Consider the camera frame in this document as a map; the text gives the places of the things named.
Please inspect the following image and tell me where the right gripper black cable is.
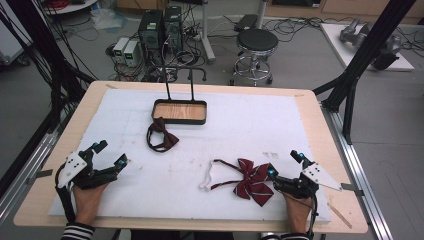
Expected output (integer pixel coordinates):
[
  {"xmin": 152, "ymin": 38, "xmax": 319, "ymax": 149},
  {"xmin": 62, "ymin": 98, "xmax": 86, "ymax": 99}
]
[{"xmin": 283, "ymin": 186, "xmax": 320, "ymax": 240}]

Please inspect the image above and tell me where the black round stool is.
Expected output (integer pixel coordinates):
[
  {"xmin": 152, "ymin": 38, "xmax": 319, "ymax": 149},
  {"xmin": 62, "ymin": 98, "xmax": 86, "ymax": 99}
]
[{"xmin": 228, "ymin": 27, "xmax": 280, "ymax": 87}]

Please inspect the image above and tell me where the wooden stick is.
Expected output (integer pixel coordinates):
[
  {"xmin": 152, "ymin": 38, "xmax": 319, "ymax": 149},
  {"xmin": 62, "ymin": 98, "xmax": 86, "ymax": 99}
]
[{"xmin": 326, "ymin": 202, "xmax": 354, "ymax": 230}]

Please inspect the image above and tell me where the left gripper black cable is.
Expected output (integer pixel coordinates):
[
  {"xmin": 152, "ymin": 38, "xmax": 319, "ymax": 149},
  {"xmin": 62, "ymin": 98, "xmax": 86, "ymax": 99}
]
[{"xmin": 54, "ymin": 162, "xmax": 78, "ymax": 224}]

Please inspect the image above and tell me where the grey metal post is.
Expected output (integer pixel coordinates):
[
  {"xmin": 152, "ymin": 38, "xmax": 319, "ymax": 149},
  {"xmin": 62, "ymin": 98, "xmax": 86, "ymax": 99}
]
[{"xmin": 199, "ymin": 0, "xmax": 217, "ymax": 65}]

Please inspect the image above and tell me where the black rack with wooden base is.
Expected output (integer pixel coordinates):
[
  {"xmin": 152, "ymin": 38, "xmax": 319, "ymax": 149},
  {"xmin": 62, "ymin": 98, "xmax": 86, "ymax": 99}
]
[{"xmin": 151, "ymin": 65, "xmax": 208, "ymax": 126}]

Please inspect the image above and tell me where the dark red bow tie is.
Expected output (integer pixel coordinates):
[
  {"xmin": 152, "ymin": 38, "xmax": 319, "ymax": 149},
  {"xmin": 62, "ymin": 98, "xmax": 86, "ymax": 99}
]
[{"xmin": 145, "ymin": 116, "xmax": 181, "ymax": 154}]

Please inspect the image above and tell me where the striped red bow tie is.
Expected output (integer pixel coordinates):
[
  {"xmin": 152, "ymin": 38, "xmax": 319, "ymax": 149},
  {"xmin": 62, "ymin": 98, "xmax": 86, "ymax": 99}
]
[{"xmin": 199, "ymin": 157, "xmax": 276, "ymax": 208}]

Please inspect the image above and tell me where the white round table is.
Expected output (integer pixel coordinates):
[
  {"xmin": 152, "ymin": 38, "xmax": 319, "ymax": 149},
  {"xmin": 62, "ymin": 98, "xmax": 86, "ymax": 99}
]
[{"xmin": 42, "ymin": 0, "xmax": 100, "ymax": 16}]

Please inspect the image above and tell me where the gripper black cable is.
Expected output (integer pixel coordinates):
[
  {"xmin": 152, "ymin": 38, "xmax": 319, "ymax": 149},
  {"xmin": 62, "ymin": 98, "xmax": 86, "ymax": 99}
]
[
  {"xmin": 283, "ymin": 186, "xmax": 320, "ymax": 240},
  {"xmin": 54, "ymin": 162, "xmax": 78, "ymax": 224}
]

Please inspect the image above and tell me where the grey metal bracket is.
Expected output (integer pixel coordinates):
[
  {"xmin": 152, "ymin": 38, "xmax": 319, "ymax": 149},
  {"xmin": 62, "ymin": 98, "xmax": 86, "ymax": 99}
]
[
  {"xmin": 26, "ymin": 168, "xmax": 54, "ymax": 185},
  {"xmin": 340, "ymin": 182, "xmax": 365, "ymax": 197}
]

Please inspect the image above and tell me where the clear plastic bag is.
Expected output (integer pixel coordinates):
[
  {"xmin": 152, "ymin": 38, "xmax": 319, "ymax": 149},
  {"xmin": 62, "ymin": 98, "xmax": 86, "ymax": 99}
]
[{"xmin": 90, "ymin": 7, "xmax": 128, "ymax": 32}]

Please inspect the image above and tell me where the person's right hand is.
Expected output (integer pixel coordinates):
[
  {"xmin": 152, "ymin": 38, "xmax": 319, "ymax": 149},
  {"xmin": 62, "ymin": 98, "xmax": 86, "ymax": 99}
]
[{"xmin": 283, "ymin": 192, "xmax": 314, "ymax": 235}]

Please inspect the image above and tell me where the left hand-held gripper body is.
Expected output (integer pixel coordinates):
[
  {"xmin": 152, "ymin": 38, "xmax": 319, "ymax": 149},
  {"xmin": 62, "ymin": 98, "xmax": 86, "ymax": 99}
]
[{"xmin": 56, "ymin": 150, "xmax": 119, "ymax": 192}]

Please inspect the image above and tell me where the tangle of black floor cables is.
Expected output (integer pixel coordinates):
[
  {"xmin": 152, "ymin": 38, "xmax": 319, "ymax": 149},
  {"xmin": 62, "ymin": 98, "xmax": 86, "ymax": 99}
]
[{"xmin": 263, "ymin": 15, "xmax": 338, "ymax": 38}]

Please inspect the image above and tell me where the black frame strut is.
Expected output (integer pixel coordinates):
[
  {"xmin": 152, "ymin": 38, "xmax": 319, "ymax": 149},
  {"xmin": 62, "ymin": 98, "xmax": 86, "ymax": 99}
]
[
  {"xmin": 312, "ymin": 0, "xmax": 418, "ymax": 145},
  {"xmin": 0, "ymin": 0, "xmax": 98, "ymax": 143}
]

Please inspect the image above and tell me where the white power supply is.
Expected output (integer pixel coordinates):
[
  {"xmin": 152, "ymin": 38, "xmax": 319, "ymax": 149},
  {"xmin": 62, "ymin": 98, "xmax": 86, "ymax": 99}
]
[
  {"xmin": 123, "ymin": 40, "xmax": 141, "ymax": 68},
  {"xmin": 112, "ymin": 36, "xmax": 131, "ymax": 65}
]

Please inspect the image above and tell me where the white foam mat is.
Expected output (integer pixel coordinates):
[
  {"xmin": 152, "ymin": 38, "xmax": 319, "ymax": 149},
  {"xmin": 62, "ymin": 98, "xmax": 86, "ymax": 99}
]
[{"xmin": 48, "ymin": 87, "xmax": 333, "ymax": 224}]

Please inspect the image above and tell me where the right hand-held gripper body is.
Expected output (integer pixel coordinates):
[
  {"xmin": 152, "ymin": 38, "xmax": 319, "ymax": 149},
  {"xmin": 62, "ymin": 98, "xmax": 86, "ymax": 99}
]
[{"xmin": 274, "ymin": 162, "xmax": 344, "ymax": 200}]

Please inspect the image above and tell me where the black flat device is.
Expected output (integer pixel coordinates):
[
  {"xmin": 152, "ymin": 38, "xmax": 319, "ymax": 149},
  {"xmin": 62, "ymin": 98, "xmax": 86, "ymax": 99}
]
[{"xmin": 233, "ymin": 13, "xmax": 260, "ymax": 33}]

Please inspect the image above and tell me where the white floor board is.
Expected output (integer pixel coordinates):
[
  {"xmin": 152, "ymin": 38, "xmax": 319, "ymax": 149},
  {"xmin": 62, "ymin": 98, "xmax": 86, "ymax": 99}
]
[{"xmin": 319, "ymin": 22, "xmax": 416, "ymax": 73}]

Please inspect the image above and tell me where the person's left hand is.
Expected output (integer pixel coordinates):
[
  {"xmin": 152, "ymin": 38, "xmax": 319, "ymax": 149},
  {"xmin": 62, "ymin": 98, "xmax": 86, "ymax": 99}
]
[{"xmin": 72, "ymin": 182, "xmax": 111, "ymax": 228}]

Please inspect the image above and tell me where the aluminium rail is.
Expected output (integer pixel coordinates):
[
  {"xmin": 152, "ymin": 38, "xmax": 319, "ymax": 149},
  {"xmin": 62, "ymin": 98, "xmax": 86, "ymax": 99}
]
[
  {"xmin": 0, "ymin": 128, "xmax": 69, "ymax": 222},
  {"xmin": 320, "ymin": 101, "xmax": 395, "ymax": 240}
]

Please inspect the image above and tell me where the black computer tower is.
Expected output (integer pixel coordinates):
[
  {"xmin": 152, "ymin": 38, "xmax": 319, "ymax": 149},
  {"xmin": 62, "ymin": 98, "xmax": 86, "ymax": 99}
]
[
  {"xmin": 163, "ymin": 5, "xmax": 184, "ymax": 53},
  {"xmin": 137, "ymin": 9, "xmax": 165, "ymax": 66}
]

